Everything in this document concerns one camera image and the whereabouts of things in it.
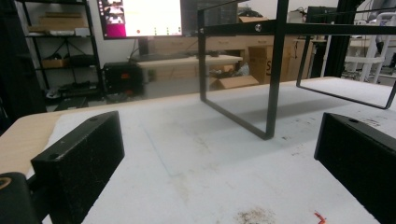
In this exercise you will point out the white metal stand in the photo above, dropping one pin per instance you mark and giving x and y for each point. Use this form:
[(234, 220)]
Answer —
[(372, 53)]

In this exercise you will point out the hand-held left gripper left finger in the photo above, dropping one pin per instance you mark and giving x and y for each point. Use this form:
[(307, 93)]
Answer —
[(77, 168)]

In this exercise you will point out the white table mat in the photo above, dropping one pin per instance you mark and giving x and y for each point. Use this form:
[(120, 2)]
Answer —
[(218, 161)]

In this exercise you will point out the black computer case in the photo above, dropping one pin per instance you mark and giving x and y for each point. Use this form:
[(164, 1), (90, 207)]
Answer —
[(121, 77)]

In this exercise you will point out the wooden desk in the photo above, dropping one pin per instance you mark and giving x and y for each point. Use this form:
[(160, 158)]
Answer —
[(186, 60)]

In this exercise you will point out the black metal frame rack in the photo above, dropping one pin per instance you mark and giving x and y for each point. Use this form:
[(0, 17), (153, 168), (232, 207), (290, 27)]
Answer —
[(277, 62)]

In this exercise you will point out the open cardboard box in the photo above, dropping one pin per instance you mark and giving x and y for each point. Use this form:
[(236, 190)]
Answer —
[(232, 81)]

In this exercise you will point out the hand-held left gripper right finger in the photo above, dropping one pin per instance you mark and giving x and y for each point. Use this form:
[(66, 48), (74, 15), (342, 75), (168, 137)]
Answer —
[(361, 155)]

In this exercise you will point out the computer monitor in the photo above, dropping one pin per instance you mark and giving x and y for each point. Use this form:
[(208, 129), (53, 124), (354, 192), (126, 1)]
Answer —
[(141, 17)]

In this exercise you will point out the black vertical post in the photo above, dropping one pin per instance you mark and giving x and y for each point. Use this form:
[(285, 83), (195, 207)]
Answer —
[(341, 40)]

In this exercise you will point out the tall cardboard box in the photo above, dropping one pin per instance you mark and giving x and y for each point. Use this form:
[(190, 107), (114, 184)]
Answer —
[(260, 63)]

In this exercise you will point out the black metal shelving unit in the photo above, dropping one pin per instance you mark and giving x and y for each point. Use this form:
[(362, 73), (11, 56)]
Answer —
[(62, 46)]

